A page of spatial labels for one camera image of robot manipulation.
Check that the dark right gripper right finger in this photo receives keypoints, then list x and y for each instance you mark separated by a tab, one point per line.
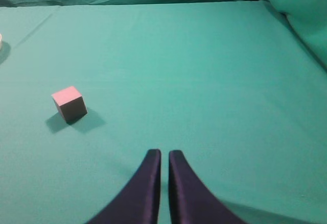
190	201

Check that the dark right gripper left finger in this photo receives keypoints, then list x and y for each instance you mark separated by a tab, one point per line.
139	200

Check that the small wooden cube block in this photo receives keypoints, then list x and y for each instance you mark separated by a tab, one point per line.
70	104

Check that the green table cloth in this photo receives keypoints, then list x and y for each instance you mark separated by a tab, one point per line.
227	83

